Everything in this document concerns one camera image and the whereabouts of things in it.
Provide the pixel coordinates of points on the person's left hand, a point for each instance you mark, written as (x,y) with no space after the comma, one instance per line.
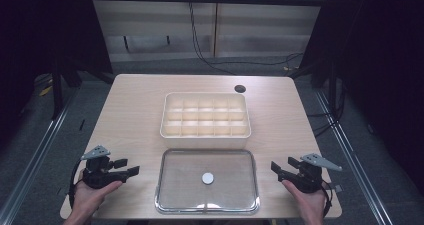
(88,198)

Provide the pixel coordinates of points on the person's right hand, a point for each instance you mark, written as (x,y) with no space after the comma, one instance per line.
(308,203)

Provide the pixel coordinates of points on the small black floor piece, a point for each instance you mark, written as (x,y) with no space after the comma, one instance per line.
(82,125)

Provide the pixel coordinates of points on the yellow item on floor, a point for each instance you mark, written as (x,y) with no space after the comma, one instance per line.
(45,91)

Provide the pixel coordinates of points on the aluminium floor rail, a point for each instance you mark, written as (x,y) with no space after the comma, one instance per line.
(36,158)
(350,158)

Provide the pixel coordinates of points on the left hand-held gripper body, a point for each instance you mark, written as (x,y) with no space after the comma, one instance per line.
(100,176)

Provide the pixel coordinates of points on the white compartment storage box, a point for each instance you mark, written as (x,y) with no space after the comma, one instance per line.
(205,118)

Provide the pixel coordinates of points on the clear lid with white knob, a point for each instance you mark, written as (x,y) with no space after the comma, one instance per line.
(206,195)

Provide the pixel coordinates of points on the black curtain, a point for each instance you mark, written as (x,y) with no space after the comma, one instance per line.
(40,35)
(383,68)

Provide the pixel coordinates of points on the small grey tag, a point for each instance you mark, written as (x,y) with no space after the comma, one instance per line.
(337,188)

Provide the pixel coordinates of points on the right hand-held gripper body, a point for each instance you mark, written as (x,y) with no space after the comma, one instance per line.
(308,180)

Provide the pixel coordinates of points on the black horizontal frame bar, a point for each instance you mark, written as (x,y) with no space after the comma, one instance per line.
(233,0)

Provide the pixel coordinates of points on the black metal stand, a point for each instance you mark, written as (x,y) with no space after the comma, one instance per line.
(57,91)

